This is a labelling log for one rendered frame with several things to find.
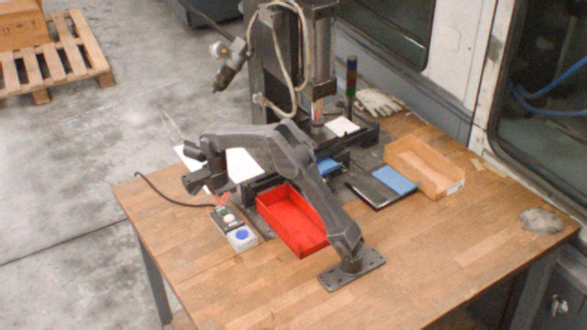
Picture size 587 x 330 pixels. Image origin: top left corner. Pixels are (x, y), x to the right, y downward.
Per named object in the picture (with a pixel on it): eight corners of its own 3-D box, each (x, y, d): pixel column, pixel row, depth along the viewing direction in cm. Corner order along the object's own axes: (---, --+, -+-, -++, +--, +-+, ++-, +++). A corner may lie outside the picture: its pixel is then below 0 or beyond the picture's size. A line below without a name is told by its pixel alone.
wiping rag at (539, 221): (506, 222, 175) (543, 244, 166) (508, 214, 174) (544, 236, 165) (537, 203, 181) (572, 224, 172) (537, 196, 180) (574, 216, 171)
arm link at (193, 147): (180, 164, 165) (173, 130, 157) (197, 148, 171) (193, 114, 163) (213, 176, 160) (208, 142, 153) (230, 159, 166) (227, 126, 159)
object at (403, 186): (404, 198, 180) (405, 192, 179) (371, 174, 190) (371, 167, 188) (421, 189, 184) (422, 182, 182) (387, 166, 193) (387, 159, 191)
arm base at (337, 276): (315, 258, 154) (330, 274, 150) (373, 227, 162) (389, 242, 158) (315, 277, 159) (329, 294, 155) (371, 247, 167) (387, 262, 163)
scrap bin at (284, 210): (300, 260, 164) (299, 246, 160) (256, 210, 181) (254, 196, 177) (334, 243, 169) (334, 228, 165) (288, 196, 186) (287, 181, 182)
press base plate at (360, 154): (267, 247, 172) (266, 240, 171) (194, 162, 206) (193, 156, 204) (427, 170, 199) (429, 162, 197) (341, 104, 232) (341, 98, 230)
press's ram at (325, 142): (300, 178, 181) (298, 97, 163) (259, 138, 199) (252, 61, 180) (346, 158, 189) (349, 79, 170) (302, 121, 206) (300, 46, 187)
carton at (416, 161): (434, 203, 182) (437, 185, 177) (382, 163, 199) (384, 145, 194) (462, 189, 188) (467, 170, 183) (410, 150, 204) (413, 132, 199)
